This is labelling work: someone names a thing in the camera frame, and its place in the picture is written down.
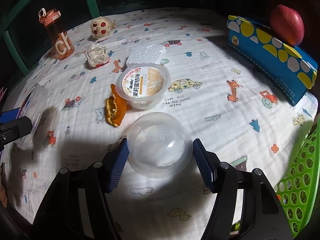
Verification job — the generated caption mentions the blue yellow tissue box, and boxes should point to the blue yellow tissue box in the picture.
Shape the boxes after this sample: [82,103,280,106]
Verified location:
[226,15,318,106]

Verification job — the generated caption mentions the red apple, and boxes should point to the red apple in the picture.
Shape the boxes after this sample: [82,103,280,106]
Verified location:
[270,4,305,46]

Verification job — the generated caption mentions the green window frame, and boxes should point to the green window frame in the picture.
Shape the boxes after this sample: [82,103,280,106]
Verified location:
[1,0,100,77]

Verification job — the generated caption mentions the small plush strawberry toy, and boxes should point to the small plush strawberry toy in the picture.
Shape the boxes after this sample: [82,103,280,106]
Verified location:
[90,16,116,39]

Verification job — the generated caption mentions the white cartoon print tablecloth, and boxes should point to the white cartoon print tablecloth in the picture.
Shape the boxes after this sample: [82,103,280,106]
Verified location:
[2,9,318,223]

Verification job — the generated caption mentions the green mesh trash basket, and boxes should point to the green mesh trash basket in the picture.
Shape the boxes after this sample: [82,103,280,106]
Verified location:
[275,115,319,238]

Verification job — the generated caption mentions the orange water bottle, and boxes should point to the orange water bottle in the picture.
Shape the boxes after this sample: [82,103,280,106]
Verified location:
[38,8,74,60]

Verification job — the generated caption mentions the orange peel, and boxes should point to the orange peel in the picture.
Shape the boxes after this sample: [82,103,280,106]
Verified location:
[105,84,132,127]

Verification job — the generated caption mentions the jelly cup with label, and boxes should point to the jelly cup with label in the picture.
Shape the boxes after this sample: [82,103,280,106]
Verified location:
[116,64,171,110]

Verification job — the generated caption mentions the clear plastic dome lid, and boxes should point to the clear plastic dome lid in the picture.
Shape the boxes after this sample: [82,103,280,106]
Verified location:
[127,112,193,179]

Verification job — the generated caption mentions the white paper ball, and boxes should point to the white paper ball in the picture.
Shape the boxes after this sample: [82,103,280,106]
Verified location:
[85,44,110,68]

